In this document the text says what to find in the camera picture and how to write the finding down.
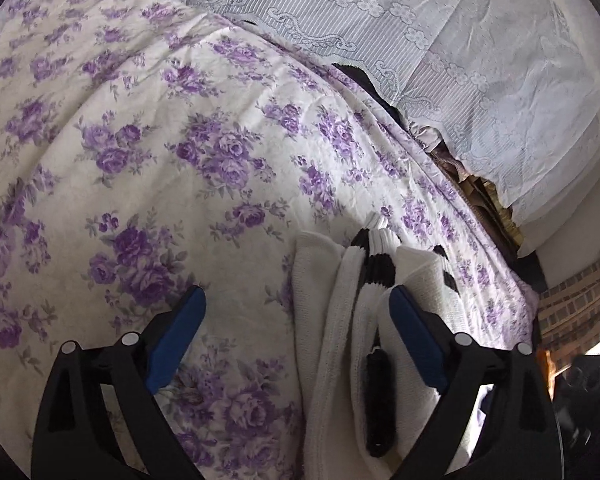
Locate brown fabric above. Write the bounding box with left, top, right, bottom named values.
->
left=330, top=62, right=526, bottom=258

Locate black object with round holes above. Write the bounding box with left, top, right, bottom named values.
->
left=549, top=352, right=600, bottom=463

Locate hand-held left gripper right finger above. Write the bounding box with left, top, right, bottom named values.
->
left=387, top=285, right=565, bottom=480

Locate purple floral bed sheet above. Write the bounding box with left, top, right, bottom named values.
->
left=0, top=0, right=541, bottom=480

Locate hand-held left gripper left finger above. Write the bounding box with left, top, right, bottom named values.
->
left=30, top=285, right=207, bottom=480

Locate white lace cloth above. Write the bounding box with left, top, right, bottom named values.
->
left=67, top=0, right=600, bottom=253

